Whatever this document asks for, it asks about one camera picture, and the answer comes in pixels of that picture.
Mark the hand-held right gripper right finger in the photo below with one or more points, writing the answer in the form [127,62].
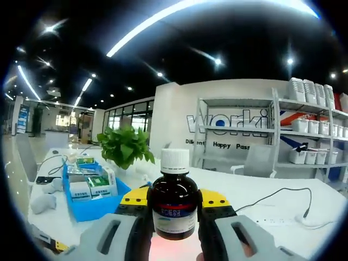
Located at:
[228,233]

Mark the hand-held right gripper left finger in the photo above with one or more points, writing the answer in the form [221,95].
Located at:
[119,233]

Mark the wide medicine bottle purple label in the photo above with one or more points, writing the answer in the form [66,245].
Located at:
[174,195]

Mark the white medicine box blue print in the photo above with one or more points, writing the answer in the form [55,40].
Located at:
[99,187]
[80,191]

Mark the green white medicine box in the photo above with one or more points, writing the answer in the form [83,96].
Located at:
[111,180]

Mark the flat green medicine box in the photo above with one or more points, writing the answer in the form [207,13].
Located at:
[85,160]

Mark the person's right hand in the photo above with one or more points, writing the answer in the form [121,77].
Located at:
[200,257]

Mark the blue plastic bin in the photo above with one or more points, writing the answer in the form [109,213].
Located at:
[95,210]

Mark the white table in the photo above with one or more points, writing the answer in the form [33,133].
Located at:
[231,190]

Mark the white lumpy object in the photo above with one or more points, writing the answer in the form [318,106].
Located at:
[43,204]
[54,186]

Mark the white power strip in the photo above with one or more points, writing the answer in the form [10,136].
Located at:
[274,221]

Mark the black flat device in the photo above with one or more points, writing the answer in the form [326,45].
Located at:
[43,179]

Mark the silver blister pack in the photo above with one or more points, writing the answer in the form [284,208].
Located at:
[83,170]

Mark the grey office chair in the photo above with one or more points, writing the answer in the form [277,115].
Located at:
[25,157]
[258,161]

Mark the potted green plant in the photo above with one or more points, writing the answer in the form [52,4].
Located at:
[125,146]

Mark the grey metal shelf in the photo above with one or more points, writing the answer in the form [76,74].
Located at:
[304,136]
[236,129]

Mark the row of white lidded bins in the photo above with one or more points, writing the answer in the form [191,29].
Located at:
[312,127]
[310,157]

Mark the black handheld tool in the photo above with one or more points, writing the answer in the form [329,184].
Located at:
[301,147]

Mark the blue standing banner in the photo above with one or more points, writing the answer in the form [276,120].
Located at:
[23,119]

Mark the stack of white storage bins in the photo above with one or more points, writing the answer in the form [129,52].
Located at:
[310,92]

